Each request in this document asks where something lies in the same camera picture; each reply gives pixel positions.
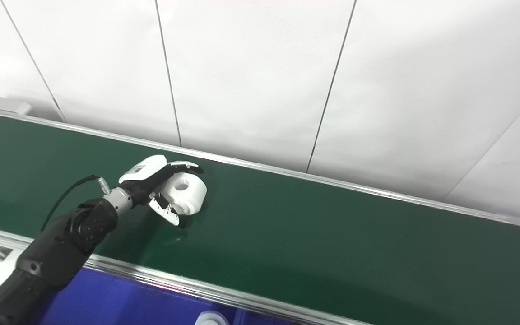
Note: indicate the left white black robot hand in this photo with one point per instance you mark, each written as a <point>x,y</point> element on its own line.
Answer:
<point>147,178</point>

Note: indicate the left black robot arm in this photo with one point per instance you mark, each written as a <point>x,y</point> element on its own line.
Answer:
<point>57,253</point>

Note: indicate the blue plastic bin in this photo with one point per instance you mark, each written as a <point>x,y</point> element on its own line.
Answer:
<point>120,302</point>

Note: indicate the green conveyor belt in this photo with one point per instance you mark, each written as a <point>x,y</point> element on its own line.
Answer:
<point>332,234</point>

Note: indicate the white cylindrical plastic part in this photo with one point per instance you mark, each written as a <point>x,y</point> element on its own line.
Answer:
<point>190,192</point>
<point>212,319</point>

